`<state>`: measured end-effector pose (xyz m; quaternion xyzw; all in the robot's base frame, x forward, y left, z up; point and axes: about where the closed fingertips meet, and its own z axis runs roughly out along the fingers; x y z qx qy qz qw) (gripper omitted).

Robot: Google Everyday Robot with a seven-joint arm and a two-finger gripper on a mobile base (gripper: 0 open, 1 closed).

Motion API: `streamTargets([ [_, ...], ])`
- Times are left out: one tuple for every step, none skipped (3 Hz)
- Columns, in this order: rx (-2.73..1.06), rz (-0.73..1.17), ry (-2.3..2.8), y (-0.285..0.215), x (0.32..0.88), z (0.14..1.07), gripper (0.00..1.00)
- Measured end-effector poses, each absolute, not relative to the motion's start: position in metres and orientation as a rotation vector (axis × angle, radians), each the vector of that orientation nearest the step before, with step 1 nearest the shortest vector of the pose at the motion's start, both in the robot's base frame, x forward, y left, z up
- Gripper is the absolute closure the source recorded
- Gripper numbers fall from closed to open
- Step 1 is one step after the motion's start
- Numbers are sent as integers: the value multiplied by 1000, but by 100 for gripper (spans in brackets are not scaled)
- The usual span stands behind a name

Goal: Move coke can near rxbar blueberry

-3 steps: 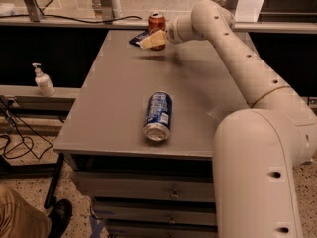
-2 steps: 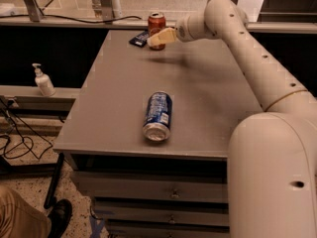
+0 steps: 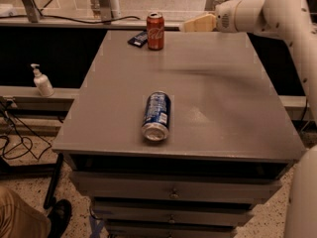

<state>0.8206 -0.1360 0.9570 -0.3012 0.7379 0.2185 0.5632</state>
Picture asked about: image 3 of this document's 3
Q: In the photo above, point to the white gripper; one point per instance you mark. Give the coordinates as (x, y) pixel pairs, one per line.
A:
(227, 18)

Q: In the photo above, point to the red coke can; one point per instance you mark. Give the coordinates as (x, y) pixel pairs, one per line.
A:
(155, 31)

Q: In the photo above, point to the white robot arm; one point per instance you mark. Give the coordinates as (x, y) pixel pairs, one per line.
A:
(289, 21)

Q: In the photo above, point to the blue pepsi can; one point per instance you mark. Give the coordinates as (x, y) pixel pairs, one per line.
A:
(157, 117)

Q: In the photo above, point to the grey drawer cabinet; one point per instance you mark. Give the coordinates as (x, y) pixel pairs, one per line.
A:
(230, 138)

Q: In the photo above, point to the white pump bottle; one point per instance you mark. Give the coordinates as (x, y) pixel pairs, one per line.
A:
(42, 82)

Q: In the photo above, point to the blue tape on floor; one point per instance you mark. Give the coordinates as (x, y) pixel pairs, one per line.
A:
(96, 226)

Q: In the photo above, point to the black metal stand leg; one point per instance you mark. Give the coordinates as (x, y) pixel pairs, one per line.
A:
(50, 199)

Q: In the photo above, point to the black shoe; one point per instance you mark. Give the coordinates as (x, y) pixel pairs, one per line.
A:
(59, 217)

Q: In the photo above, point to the tan trouser leg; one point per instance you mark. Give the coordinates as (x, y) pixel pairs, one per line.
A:
(18, 219)

